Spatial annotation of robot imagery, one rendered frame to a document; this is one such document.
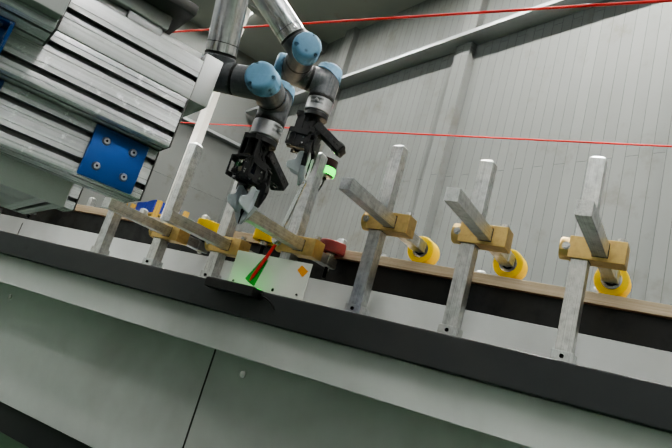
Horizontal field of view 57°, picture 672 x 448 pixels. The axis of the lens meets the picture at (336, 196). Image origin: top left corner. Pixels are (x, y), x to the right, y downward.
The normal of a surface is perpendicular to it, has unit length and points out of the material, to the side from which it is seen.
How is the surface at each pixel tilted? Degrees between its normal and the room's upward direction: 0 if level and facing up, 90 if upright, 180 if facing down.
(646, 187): 90
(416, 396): 90
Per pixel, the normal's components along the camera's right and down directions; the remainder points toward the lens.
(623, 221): -0.76, -0.38
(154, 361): -0.47, -0.37
